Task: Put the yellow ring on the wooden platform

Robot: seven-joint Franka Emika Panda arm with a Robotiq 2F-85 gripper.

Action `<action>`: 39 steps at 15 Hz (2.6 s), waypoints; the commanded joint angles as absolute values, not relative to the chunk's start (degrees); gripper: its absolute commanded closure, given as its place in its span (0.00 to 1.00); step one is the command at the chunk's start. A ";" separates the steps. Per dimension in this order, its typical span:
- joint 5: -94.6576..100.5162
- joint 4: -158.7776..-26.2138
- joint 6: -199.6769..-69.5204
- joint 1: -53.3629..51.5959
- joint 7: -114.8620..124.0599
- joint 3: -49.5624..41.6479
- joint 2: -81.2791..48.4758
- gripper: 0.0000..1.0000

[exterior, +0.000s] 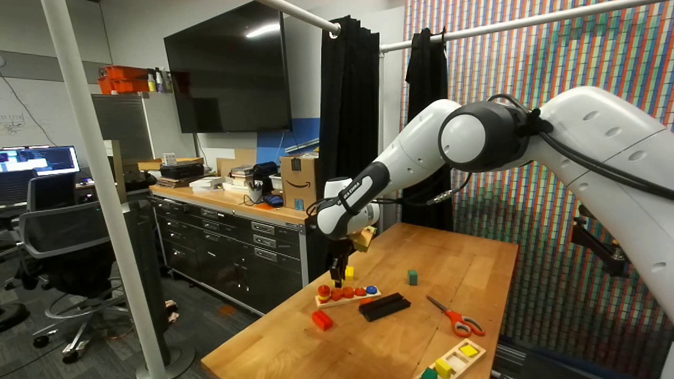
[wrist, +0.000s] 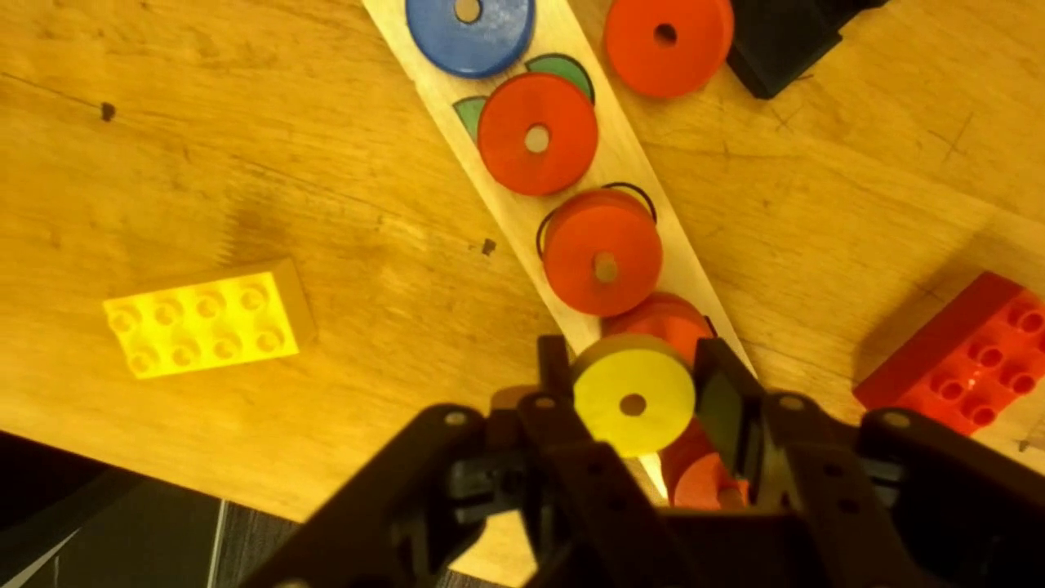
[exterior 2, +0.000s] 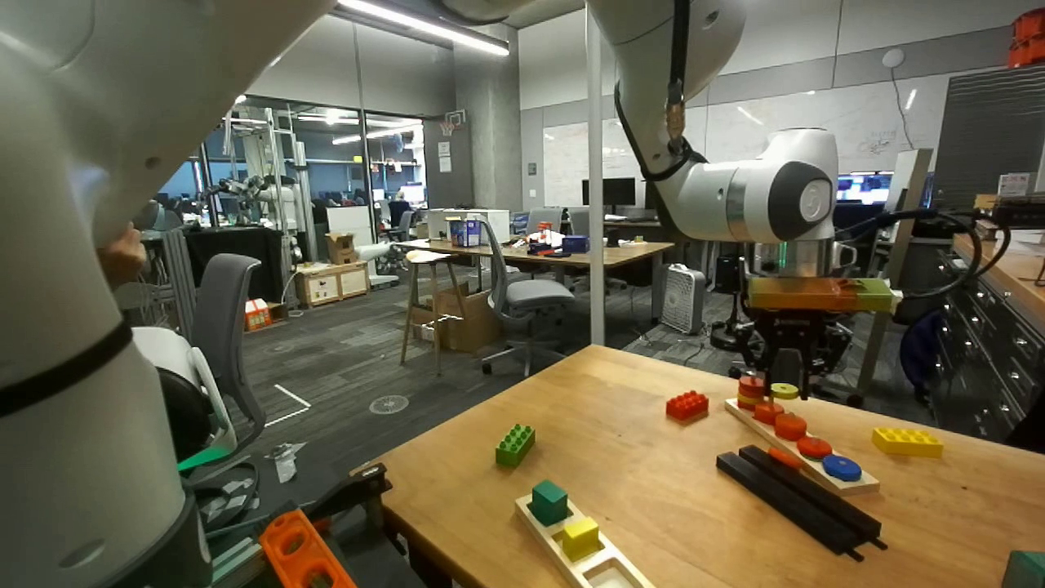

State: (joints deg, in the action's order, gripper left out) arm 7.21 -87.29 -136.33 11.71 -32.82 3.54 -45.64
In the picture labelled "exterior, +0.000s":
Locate black rectangular block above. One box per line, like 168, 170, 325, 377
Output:
359, 293, 412, 323

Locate cardboard box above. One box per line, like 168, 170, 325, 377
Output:
280, 154, 320, 212

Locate black drawer cabinet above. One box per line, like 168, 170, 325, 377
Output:
149, 184, 330, 316

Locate black curtain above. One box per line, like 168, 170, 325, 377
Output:
401, 27, 454, 231
318, 16, 381, 196

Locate wooden shape sorter board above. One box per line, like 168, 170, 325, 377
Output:
413, 338, 487, 379

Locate black tower fan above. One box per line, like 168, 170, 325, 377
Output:
122, 199, 172, 365

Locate large black television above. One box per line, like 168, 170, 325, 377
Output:
163, 0, 293, 134

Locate row of bottles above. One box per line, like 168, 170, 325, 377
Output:
147, 67, 174, 94

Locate dark grey panel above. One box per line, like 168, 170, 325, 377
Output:
92, 94, 153, 161

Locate office chair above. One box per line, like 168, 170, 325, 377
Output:
18, 201, 130, 365
26, 173, 78, 212

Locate stack of orange bins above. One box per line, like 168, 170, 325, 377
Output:
97, 65, 151, 95

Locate monitor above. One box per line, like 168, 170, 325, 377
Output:
0, 145, 81, 175

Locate whiteboard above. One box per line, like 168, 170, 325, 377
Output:
0, 76, 108, 153

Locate wooden ring platform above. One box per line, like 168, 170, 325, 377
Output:
315, 287, 382, 309

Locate orange handled scissors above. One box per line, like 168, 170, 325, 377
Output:
425, 295, 486, 338

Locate white frame pole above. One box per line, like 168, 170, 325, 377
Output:
41, 0, 169, 379
255, 0, 342, 37
379, 0, 665, 53

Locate black clamp mount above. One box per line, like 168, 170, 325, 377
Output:
571, 204, 630, 278

